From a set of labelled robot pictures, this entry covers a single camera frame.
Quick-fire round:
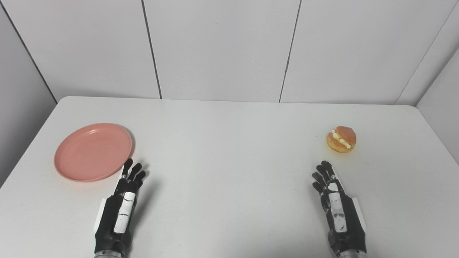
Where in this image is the pink round plate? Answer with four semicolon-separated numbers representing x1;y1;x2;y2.
54;123;133;182

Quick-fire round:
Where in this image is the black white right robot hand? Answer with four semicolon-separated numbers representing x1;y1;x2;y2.
312;161;367;256

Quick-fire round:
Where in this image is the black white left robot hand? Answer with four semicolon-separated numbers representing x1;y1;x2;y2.
94;158;147;256

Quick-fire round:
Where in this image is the cream puff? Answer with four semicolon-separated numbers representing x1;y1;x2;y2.
326;125;357;153

